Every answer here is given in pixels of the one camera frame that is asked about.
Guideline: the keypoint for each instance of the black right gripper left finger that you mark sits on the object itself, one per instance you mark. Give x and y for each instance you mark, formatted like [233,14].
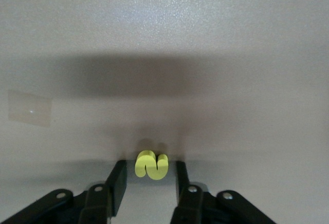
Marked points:
[97,206]

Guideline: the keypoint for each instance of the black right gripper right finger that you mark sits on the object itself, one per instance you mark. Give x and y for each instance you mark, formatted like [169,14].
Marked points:
[195,208]

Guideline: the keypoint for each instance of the yellow letter s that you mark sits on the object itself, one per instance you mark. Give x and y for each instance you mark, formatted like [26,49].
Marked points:
[151,170]

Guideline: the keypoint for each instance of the clear tape patch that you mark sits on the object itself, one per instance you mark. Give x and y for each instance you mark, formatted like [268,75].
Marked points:
[29,108]

